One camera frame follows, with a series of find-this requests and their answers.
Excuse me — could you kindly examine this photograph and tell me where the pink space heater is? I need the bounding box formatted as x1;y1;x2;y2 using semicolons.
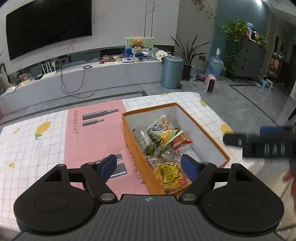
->
205;74;216;93

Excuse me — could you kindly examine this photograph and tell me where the lemon print checked tablecloth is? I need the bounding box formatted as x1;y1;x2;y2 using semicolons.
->
0;91;266;232

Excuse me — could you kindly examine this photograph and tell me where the orange cardboard box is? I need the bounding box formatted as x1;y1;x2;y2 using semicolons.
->
122;103;231;195

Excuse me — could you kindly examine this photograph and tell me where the blue pedal trash bin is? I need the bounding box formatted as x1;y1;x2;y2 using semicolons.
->
161;56;184;89

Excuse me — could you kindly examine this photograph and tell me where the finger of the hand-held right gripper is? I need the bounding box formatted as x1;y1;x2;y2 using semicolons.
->
223;133;249;147
259;126;293;135

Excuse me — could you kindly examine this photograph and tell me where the black cable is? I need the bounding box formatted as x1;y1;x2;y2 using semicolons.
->
60;67;94;99

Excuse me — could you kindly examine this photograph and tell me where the yellow green snack packet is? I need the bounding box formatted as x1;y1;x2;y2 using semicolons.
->
157;127;184;149

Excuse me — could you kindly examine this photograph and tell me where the clear bag of green candies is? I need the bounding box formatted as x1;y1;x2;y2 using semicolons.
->
144;141;173;158

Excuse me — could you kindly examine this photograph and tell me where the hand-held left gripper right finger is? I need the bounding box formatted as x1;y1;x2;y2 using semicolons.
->
179;154;258;204

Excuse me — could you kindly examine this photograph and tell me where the pile of snacks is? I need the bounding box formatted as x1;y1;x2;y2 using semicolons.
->
99;55;122;63

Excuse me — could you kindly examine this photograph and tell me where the clear bag of yellow puffs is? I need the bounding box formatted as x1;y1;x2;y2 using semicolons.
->
153;161;192;194

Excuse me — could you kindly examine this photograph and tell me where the black wall television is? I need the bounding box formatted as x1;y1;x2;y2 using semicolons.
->
6;0;93;61

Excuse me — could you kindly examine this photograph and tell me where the small blue stool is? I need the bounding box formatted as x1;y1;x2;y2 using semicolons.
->
258;77;274;90

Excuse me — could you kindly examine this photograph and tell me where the clear bag of white balls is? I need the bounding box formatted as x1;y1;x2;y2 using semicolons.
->
133;128;153;151

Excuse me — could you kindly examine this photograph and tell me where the blue water bottle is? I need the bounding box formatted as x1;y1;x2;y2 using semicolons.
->
206;47;224;80

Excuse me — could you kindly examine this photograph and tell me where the hanging vine plant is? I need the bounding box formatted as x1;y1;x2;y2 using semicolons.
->
192;0;216;26

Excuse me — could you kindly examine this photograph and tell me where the red fries snack bag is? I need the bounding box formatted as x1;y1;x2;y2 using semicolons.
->
171;133;193;151

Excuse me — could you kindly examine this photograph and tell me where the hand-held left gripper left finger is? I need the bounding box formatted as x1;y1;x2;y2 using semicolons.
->
44;155;117;202

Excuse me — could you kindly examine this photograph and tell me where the bushy green potted plant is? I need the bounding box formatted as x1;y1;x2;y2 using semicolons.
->
221;20;250;70

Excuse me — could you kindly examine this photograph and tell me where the white snack bag blue logo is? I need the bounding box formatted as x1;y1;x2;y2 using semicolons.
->
147;113;174;142

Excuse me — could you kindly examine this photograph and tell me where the long leaf potted plant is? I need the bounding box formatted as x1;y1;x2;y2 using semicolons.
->
170;35;211;81

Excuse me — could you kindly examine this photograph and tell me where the grey drawer cabinet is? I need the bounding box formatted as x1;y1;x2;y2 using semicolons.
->
228;37;266;79

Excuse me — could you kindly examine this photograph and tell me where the person's right hand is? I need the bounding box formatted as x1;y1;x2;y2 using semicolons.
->
282;170;296;200

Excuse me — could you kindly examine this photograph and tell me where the grey television console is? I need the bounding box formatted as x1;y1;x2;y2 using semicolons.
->
0;54;173;114

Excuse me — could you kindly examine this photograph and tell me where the white router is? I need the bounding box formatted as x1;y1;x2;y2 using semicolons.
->
42;60;57;79

